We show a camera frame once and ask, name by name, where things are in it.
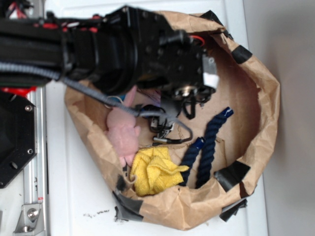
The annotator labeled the brown paper bag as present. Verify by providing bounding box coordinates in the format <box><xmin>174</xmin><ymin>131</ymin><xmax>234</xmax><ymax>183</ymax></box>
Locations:
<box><xmin>64</xmin><ymin>11</ymin><xmax>280</xmax><ymax>230</ymax></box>

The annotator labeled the dark blue rope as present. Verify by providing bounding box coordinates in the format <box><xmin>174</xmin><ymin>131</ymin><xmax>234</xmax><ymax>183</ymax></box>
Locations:
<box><xmin>178</xmin><ymin>106</ymin><xmax>234</xmax><ymax>189</ymax></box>

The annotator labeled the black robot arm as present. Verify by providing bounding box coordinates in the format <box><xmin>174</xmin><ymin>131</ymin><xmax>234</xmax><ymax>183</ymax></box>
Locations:
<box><xmin>0</xmin><ymin>6</ymin><xmax>219</xmax><ymax>102</ymax></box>

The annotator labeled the aluminium rail frame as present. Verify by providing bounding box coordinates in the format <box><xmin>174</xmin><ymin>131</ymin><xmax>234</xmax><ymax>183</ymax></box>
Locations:
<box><xmin>11</xmin><ymin>87</ymin><xmax>50</xmax><ymax>236</ymax></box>

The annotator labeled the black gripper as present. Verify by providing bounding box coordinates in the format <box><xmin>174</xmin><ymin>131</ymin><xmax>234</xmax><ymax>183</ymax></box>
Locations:
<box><xmin>103</xmin><ymin>5</ymin><xmax>220</xmax><ymax>101</ymax></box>

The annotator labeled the pink plush toy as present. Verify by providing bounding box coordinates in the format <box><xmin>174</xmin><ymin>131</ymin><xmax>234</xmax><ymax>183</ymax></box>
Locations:
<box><xmin>104</xmin><ymin>85</ymin><xmax>142</xmax><ymax>167</ymax></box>

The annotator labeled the blue knitted ball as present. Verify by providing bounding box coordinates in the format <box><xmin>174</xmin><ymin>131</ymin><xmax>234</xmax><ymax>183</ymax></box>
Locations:
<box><xmin>108</xmin><ymin>95</ymin><xmax>126</xmax><ymax>104</ymax></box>

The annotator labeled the grey corrugated cable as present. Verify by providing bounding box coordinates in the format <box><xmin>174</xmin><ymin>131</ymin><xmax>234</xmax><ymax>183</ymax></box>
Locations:
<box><xmin>0</xmin><ymin>61</ymin><xmax>193</xmax><ymax>144</ymax></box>

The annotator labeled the yellow cloth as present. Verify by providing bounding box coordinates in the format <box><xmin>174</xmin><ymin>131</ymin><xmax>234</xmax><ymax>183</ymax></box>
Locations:
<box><xmin>130</xmin><ymin>147</ymin><xmax>189</xmax><ymax>197</ymax></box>

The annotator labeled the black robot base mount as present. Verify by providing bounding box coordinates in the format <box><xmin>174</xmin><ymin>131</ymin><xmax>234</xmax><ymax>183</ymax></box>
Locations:
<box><xmin>0</xmin><ymin>91</ymin><xmax>36</xmax><ymax>189</ymax></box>

